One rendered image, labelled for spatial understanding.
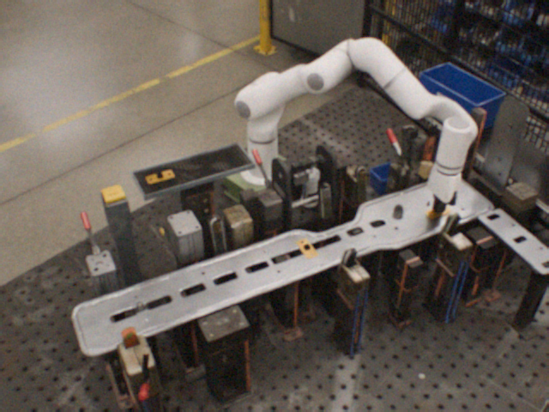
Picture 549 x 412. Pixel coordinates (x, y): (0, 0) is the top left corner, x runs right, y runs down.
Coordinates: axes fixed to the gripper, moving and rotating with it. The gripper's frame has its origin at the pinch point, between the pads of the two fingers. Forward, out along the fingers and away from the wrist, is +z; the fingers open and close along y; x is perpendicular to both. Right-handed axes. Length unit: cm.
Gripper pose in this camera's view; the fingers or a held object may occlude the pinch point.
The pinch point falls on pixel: (439, 205)
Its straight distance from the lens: 201.5
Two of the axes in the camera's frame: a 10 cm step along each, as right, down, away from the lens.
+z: 0.0, 7.6, 6.5
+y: 4.5, 5.8, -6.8
